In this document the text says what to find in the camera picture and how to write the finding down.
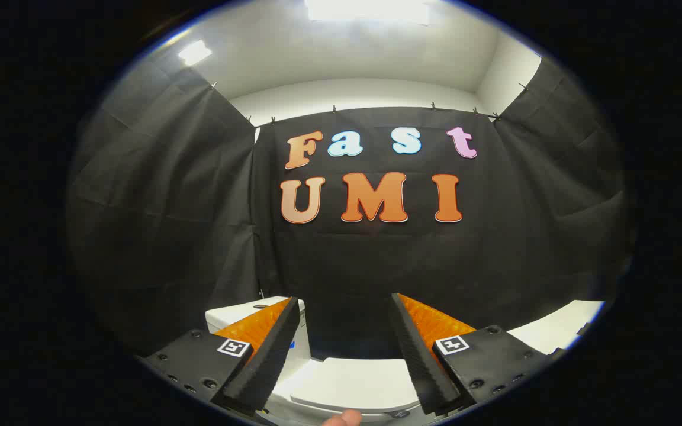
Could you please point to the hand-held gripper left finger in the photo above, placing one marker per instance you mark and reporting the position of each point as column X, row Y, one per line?
column 270, row 361

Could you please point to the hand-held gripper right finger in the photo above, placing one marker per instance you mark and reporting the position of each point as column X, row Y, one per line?
column 421, row 361

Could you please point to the white toilet lid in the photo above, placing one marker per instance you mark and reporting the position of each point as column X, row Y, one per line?
column 353, row 381

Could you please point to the white toilet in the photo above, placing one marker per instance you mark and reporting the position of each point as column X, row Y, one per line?
column 228, row 316

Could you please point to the black backdrop cloth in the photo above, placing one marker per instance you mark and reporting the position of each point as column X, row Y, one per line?
column 376, row 260

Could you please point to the white drawer cabinet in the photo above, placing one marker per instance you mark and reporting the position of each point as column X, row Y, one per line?
column 554, row 325

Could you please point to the small ceiling light panel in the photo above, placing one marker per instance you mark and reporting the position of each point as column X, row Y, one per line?
column 194, row 52

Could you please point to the large ceiling light panel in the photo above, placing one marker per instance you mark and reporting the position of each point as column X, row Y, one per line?
column 367, row 9

